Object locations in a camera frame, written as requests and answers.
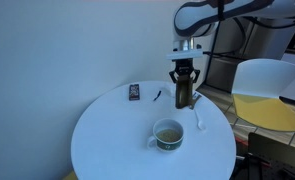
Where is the crumpled white tissue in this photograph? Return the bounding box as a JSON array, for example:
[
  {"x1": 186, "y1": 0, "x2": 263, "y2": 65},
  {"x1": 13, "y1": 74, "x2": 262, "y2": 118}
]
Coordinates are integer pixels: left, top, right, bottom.
[{"x1": 162, "y1": 82, "x2": 176, "y2": 98}]

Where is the yellow white chair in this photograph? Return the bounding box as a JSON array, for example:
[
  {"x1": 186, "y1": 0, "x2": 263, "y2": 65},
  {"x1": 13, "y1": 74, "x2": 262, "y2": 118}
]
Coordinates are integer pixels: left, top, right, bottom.
[{"x1": 231, "y1": 59, "x2": 295, "y2": 132}]

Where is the white green mug cup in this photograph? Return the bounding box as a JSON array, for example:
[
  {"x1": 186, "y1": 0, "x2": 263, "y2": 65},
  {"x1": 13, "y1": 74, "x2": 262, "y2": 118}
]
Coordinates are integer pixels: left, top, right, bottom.
[{"x1": 147, "y1": 118, "x2": 184, "y2": 152}]

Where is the white round table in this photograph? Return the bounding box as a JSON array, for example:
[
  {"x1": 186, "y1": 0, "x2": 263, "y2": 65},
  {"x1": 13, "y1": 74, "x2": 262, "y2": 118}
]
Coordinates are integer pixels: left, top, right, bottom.
[{"x1": 70, "y1": 80, "x2": 237, "y2": 180}]

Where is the small black pen clip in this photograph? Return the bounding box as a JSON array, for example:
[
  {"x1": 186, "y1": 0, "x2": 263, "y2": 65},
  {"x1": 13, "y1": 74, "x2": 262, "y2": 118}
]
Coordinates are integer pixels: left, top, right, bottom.
[{"x1": 153, "y1": 90, "x2": 162, "y2": 101}]

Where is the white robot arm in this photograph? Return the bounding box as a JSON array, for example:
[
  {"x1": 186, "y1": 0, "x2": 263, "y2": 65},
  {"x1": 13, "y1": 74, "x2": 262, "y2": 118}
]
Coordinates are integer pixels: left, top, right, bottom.
[{"x1": 173, "y1": 0, "x2": 295, "y2": 51}]

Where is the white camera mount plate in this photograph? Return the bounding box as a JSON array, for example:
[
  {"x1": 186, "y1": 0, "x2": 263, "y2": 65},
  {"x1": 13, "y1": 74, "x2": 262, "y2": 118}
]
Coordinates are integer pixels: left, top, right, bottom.
[{"x1": 166, "y1": 49, "x2": 203, "y2": 60}]

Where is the blue pasta box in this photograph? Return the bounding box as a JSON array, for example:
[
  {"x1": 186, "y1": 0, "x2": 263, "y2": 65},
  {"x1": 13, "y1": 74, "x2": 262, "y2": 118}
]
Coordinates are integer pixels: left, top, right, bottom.
[{"x1": 176, "y1": 75, "x2": 193, "y2": 109}]

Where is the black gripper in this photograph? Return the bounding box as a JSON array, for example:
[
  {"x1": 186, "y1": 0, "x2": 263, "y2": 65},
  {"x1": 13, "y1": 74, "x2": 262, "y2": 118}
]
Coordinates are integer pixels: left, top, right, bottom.
[{"x1": 169, "y1": 59, "x2": 200, "y2": 83}]

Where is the brown torn wrapper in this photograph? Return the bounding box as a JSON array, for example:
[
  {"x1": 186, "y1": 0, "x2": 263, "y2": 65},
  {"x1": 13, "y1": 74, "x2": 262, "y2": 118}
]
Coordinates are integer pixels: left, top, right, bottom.
[{"x1": 189, "y1": 92, "x2": 202, "y2": 110}]

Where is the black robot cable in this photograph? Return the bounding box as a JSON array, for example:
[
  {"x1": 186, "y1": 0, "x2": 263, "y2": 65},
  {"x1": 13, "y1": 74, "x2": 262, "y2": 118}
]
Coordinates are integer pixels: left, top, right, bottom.
[{"x1": 203, "y1": 0, "x2": 295, "y2": 84}]

